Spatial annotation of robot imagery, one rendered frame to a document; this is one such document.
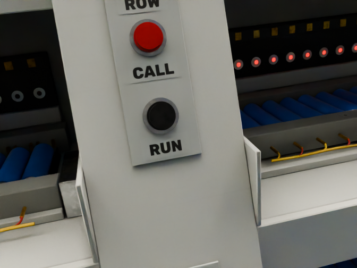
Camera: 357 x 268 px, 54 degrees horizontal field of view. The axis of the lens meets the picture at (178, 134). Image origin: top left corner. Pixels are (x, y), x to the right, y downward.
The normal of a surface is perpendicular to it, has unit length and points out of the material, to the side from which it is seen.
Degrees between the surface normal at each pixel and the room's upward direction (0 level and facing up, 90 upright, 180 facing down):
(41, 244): 18
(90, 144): 90
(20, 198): 108
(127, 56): 90
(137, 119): 90
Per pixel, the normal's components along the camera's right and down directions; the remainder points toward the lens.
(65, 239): -0.10, -0.92
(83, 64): 0.18, 0.05
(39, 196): 0.22, 0.35
